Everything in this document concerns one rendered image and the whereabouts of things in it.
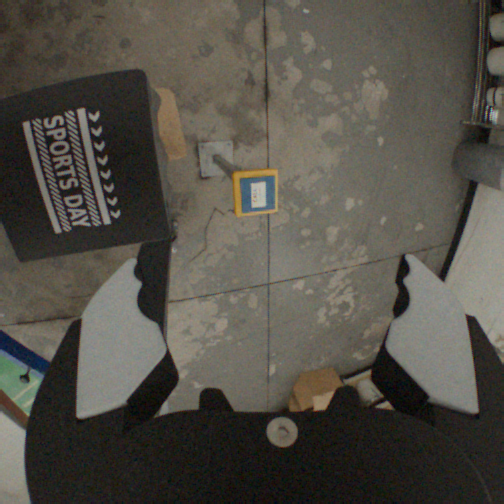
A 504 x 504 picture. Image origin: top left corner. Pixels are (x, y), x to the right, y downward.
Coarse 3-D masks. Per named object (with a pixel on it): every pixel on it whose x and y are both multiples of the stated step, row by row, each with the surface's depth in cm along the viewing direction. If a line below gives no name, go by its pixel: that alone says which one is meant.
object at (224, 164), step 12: (204, 144) 141; (216, 144) 143; (204, 156) 145; (216, 156) 142; (228, 156) 149; (204, 168) 148; (216, 168) 150; (228, 168) 97; (240, 168) 93; (276, 180) 66; (276, 192) 68; (240, 204) 67; (276, 204) 70; (240, 216) 69
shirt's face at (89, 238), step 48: (48, 96) 41; (96, 96) 45; (144, 96) 48; (0, 144) 42; (144, 144) 53; (0, 192) 46; (144, 192) 59; (48, 240) 56; (96, 240) 60; (144, 240) 64
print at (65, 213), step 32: (32, 128) 43; (64, 128) 46; (96, 128) 48; (32, 160) 46; (64, 160) 49; (96, 160) 52; (64, 192) 52; (96, 192) 55; (64, 224) 56; (96, 224) 59
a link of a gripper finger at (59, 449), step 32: (64, 352) 6; (64, 384) 5; (32, 416) 4; (64, 416) 4; (128, 416) 5; (32, 448) 3; (64, 448) 4; (96, 448) 4; (32, 480) 3; (64, 480) 3
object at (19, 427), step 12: (0, 408) 8; (0, 420) 8; (12, 420) 9; (0, 432) 8; (12, 432) 8; (24, 432) 9; (0, 444) 8; (12, 444) 8; (0, 456) 7; (12, 456) 8; (0, 468) 7; (12, 468) 8; (0, 480) 7; (12, 480) 8; (24, 480) 8; (12, 492) 7; (24, 492) 8
